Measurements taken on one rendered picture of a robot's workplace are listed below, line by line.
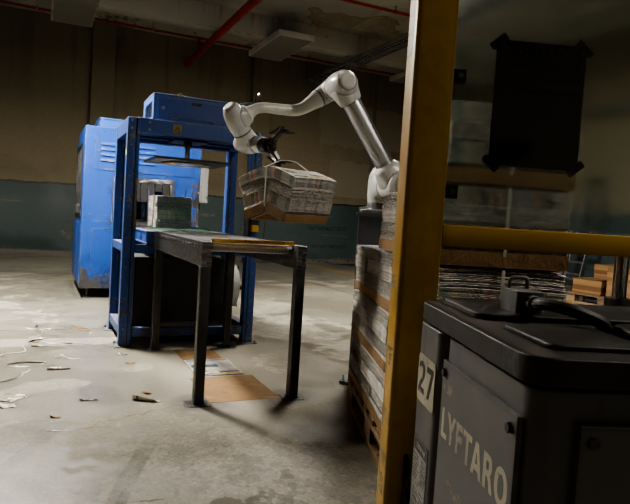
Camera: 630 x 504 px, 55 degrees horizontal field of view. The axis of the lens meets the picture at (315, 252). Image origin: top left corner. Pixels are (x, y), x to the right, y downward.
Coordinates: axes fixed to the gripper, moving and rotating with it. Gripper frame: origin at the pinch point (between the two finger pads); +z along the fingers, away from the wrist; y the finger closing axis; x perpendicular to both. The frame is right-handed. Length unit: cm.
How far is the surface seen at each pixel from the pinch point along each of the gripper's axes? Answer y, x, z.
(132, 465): 124, 98, 36
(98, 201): 62, -82, -362
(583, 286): 130, -661, -79
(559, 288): 37, 37, 156
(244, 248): 53, 14, -12
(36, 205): 116, -216, -858
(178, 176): 30, -156, -334
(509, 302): 31, 107, 175
